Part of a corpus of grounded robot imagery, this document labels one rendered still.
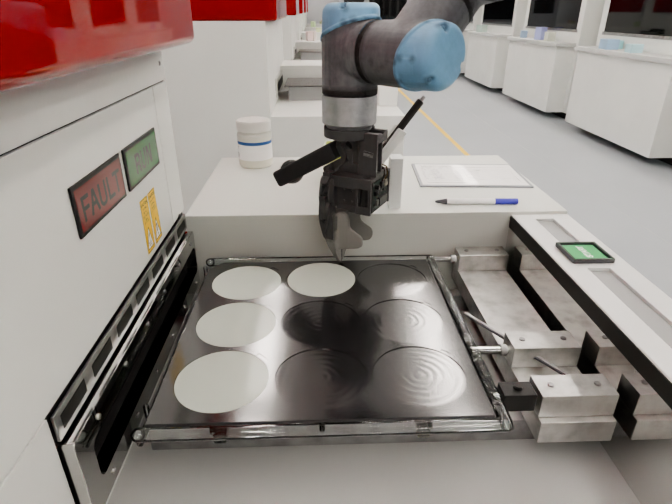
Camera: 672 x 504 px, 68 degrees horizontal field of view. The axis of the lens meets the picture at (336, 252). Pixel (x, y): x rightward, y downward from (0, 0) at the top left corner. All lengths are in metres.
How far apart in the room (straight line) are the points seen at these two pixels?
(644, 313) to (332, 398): 0.36
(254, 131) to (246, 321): 0.49
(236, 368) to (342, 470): 0.16
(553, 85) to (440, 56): 6.55
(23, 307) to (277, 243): 0.48
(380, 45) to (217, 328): 0.39
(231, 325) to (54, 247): 0.27
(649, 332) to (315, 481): 0.38
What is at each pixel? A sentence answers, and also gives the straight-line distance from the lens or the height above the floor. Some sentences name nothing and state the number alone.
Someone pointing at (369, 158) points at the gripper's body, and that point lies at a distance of 0.69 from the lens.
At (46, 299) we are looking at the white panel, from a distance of 0.45.
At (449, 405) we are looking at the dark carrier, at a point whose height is 0.90.
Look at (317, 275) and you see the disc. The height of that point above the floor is 0.90.
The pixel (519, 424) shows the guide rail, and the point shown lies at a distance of 0.62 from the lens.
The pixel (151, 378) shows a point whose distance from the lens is 0.65.
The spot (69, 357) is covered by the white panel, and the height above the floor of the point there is 0.99.
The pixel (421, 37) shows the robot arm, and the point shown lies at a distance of 0.58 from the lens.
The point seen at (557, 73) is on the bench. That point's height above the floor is 0.55.
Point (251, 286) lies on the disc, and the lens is 0.73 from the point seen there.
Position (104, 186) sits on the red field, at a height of 1.10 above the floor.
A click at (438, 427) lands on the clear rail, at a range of 0.52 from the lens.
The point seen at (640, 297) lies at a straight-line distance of 0.69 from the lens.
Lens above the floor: 1.26
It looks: 26 degrees down
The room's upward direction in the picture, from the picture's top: straight up
